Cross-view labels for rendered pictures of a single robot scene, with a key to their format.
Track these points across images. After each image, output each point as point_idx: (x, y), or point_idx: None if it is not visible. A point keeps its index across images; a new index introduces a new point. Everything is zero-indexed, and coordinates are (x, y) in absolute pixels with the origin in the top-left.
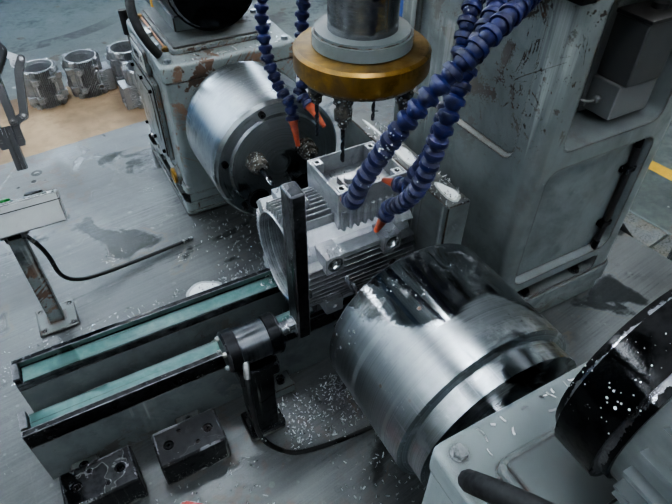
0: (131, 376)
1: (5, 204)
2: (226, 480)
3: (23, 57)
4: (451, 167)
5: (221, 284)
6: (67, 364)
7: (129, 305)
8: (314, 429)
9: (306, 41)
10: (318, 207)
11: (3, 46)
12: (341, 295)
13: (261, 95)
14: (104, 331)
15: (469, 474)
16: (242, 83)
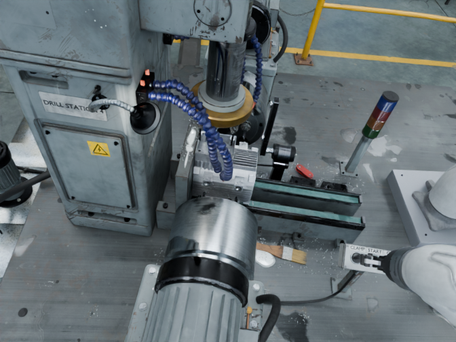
0: (320, 196)
1: (371, 248)
2: None
3: (366, 255)
4: (161, 144)
5: (271, 211)
6: (343, 215)
7: (304, 274)
8: (256, 175)
9: (241, 110)
10: (239, 151)
11: (378, 258)
12: None
13: (223, 205)
14: (326, 218)
15: (285, 45)
16: (224, 225)
